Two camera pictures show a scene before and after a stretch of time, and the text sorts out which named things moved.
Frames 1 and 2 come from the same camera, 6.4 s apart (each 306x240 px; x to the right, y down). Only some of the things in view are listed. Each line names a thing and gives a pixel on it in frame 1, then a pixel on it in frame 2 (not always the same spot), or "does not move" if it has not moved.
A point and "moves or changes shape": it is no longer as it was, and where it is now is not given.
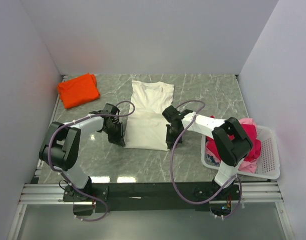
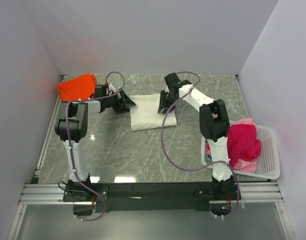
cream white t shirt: (146, 127) moves or changes shape
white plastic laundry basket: (268, 165) does not move
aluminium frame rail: (43, 194) does not move
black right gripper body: (172, 134) -> (166, 99)
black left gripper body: (114, 132) -> (114, 102)
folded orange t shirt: (79, 90) does not move
